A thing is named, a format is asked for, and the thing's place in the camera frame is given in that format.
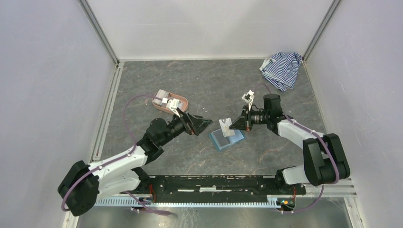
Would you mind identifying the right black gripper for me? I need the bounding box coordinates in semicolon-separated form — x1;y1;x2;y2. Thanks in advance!
230;104;269;132

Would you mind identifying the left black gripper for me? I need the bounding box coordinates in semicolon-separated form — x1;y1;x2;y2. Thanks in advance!
159;107;213;146

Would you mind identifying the white VIP credit card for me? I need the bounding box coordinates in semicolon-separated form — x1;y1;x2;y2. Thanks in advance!
219;117;235;137

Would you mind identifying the teal card holder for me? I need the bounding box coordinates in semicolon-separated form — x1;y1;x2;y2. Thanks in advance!
209;129;246;151

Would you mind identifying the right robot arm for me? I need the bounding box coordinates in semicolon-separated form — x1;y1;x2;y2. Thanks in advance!
229;94;351;194

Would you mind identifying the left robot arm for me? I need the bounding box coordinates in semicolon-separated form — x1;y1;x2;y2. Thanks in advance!
58;110;213;216

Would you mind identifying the stack of credit cards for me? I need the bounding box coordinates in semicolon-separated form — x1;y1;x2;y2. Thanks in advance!
153;89;170;106

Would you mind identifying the pink oval tray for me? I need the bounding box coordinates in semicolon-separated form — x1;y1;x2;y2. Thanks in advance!
152;89;189;114

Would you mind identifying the blue striped cloth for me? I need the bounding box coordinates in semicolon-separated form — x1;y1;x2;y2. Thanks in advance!
259;52;303;92

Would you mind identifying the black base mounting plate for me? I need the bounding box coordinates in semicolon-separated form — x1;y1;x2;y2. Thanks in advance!
130;175;307;203

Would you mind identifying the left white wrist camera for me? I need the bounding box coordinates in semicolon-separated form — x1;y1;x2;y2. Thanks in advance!
162;98;183;116

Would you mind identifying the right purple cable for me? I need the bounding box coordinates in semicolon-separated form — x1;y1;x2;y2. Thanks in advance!
251;83;341;214

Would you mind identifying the purple cable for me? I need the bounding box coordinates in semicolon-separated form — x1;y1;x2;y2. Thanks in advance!
60;95;164;212
251;83;341;214

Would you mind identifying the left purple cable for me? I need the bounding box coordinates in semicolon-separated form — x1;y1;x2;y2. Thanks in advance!
60;95;164;212

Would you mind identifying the aluminium frame rail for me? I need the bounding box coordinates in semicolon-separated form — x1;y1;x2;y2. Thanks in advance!
61;175;358;228

